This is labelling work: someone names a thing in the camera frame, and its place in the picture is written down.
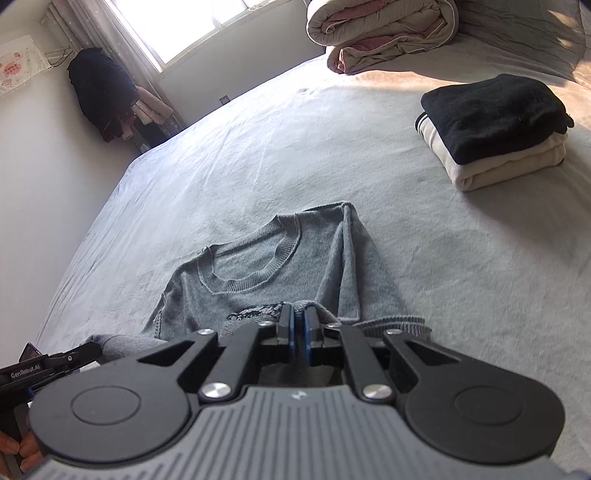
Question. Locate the grey knit sweater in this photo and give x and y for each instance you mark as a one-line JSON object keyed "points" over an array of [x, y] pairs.
{"points": [[277, 272]]}

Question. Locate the pink hanging clothes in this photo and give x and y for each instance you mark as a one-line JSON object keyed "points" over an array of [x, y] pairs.
{"points": [[150, 108]]}

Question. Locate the quilted padded headboard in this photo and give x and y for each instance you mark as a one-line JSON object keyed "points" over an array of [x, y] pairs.
{"points": [[531, 32]]}

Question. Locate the white lace curtain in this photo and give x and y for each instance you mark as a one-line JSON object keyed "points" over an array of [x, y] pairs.
{"points": [[120, 50]]}

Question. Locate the dark hanging clothes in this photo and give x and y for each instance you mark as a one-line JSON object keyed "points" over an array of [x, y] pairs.
{"points": [[99, 92]]}

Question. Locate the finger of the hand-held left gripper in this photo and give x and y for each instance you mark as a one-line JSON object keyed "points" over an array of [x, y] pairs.
{"points": [[78, 357]]}

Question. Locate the folded beige pink quilt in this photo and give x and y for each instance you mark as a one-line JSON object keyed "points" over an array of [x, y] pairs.
{"points": [[378, 32]]}

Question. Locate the folded beige garment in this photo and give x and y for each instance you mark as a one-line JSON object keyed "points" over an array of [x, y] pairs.
{"points": [[485, 175]]}

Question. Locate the printed white appliance cover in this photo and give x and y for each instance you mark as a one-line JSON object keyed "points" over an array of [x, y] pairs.
{"points": [[18, 69]]}

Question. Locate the bed with grey sheet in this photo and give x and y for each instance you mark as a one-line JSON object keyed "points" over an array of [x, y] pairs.
{"points": [[323, 152]]}

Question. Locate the person's left hand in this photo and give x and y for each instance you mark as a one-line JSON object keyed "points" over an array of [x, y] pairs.
{"points": [[25, 450]]}

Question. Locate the folded black garment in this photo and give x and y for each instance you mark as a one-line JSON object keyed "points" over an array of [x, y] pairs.
{"points": [[494, 115]]}

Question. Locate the window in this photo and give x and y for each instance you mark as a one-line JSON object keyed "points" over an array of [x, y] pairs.
{"points": [[184, 23]]}

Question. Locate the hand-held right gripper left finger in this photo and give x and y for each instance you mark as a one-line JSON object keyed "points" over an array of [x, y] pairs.
{"points": [[286, 325]]}

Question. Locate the wall radiator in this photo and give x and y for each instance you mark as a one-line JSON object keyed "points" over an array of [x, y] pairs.
{"points": [[55, 18]]}

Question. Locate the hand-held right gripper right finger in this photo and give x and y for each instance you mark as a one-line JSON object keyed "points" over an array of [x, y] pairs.
{"points": [[308, 327]]}

